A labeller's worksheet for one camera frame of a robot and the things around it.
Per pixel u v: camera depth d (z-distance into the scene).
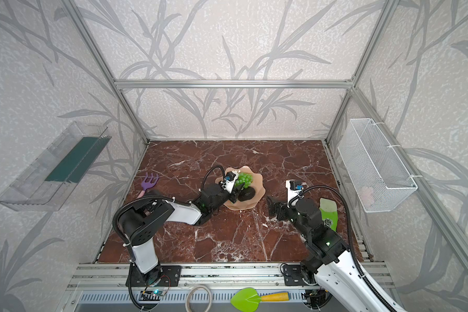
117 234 0.50
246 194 0.91
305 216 0.51
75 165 0.63
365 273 0.46
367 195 0.73
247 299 0.69
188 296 0.69
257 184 0.96
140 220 0.50
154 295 0.72
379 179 0.61
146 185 1.01
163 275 0.73
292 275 0.74
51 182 0.64
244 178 0.89
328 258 0.49
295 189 0.61
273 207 0.64
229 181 0.76
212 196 0.70
